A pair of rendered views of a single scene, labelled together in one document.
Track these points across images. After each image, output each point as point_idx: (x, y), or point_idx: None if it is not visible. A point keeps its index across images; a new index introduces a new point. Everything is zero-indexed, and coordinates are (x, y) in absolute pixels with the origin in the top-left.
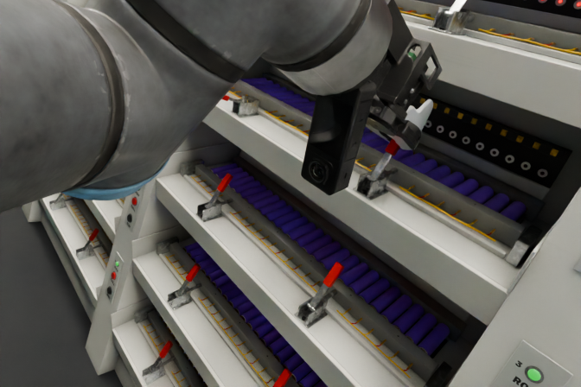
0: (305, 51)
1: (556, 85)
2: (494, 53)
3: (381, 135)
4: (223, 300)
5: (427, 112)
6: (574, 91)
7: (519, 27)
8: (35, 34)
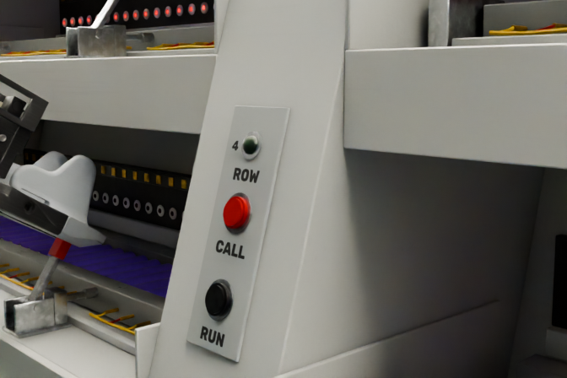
0: None
1: (160, 85)
2: (109, 65)
3: (32, 227)
4: None
5: (83, 176)
6: (174, 85)
7: (192, 33)
8: None
